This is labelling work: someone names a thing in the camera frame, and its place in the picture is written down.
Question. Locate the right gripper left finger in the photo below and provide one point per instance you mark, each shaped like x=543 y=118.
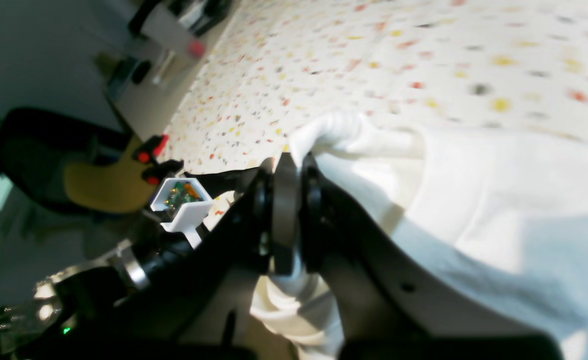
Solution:
x=153 y=301

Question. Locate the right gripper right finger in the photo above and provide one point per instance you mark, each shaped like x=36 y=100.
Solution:
x=389 y=306

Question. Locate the white printed T-shirt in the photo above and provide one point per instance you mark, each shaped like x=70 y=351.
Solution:
x=499 y=215

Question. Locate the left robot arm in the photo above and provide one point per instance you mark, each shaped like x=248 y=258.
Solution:
x=48 y=305

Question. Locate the red clamp right corner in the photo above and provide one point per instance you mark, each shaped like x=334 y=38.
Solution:
x=147 y=154

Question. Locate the black and yellow chair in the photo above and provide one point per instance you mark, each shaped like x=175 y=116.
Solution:
x=71 y=166

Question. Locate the terrazzo pattern tablecloth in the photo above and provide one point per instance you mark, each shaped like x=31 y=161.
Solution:
x=515 y=65

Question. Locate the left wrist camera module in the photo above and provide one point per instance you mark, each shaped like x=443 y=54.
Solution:
x=186 y=203

